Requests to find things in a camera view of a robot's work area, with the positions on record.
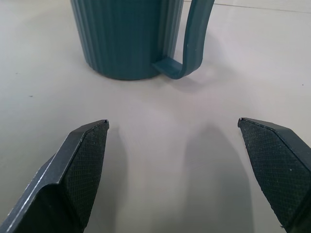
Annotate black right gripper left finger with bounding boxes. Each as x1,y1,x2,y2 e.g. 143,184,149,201
0,119,110,233

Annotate teal ribbed plastic mug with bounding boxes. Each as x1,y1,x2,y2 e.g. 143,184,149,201
69,0,215,81

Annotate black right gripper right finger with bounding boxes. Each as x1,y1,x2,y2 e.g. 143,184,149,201
237,117,311,233

